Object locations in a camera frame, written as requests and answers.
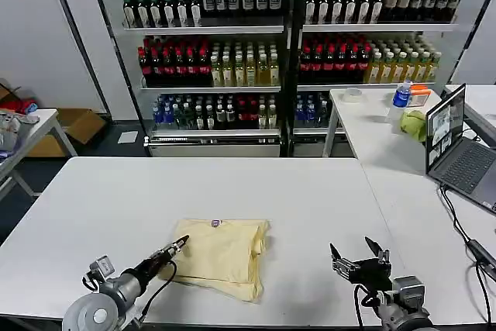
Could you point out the grey metal-legged table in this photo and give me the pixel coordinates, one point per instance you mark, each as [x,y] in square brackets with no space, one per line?
[36,133]

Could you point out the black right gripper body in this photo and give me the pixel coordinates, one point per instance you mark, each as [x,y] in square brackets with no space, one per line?
[370,271]

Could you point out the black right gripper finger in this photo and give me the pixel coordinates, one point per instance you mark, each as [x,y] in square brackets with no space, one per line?
[343,265]
[379,251]

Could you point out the clear bottle with blue label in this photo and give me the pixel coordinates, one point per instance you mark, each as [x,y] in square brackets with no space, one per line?
[400,100]

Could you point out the green cloth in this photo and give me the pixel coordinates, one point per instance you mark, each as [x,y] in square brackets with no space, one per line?
[413,125]

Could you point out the dark grey laptop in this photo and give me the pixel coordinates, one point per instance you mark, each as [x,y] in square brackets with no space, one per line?
[461,160]

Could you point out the white table with dark edge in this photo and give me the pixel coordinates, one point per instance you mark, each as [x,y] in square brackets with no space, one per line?
[478,104]

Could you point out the clear tape roll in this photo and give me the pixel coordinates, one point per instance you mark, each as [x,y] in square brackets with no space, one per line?
[353,94]

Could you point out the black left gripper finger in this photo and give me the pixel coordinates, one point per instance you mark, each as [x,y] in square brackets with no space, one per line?
[180,249]
[179,242]

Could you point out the orange and white box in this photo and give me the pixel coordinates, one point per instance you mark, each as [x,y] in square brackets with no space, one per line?
[420,95]

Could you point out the brown cardboard box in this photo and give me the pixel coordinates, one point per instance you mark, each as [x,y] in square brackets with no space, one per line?
[75,129]

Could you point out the white side table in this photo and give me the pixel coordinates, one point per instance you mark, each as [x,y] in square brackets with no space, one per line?
[368,129]

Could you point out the shelf unit with bottles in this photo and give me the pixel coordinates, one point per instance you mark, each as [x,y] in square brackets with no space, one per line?
[205,59]
[372,36]

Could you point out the pale yellow shirt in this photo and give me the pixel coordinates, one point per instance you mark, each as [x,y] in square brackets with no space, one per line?
[221,257]

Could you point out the black power adapter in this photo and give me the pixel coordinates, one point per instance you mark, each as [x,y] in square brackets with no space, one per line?
[482,253]

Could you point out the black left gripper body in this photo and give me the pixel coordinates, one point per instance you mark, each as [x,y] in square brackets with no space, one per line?
[153,263]

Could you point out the red cloth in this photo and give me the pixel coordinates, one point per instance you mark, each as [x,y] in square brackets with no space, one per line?
[17,106]

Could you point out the white paper sheet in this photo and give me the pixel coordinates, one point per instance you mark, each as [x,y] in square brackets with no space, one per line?
[128,137]

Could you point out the grey cloth pile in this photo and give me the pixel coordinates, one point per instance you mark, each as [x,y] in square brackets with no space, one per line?
[11,129]

